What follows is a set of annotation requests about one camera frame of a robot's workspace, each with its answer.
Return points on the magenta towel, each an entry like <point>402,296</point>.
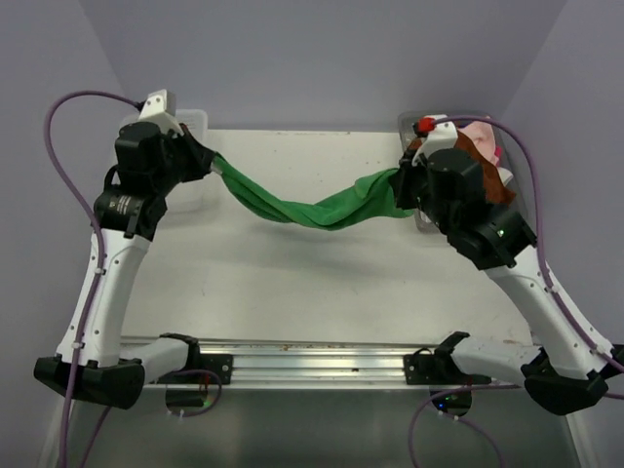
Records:
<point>497,156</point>

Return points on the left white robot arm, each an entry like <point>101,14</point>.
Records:
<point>89,364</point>

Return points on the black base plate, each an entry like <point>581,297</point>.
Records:
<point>421,369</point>
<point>219,363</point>

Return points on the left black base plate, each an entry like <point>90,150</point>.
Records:
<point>219,363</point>

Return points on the white plastic basket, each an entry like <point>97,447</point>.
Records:
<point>187,197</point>

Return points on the aluminium mounting rail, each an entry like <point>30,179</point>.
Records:
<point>301,365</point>

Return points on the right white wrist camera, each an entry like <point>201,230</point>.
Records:
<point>435,133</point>

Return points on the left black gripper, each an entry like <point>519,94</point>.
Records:
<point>201,158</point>

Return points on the green towel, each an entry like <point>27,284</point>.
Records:
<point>370,196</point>

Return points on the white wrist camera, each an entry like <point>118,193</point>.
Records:
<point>435,133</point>
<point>160,109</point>

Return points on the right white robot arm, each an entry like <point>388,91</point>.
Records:
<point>567,370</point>

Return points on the brown towel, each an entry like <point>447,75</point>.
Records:
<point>496,192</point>

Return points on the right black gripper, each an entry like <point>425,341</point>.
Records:
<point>399,179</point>

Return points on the light pink towel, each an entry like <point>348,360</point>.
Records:
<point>482,136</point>

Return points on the white towel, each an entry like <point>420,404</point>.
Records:
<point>505,175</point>

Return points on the grey plastic tray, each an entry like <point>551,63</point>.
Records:
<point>407,135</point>

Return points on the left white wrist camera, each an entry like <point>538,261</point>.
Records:
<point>160,109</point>

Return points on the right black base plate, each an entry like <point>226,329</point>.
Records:
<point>421,369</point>

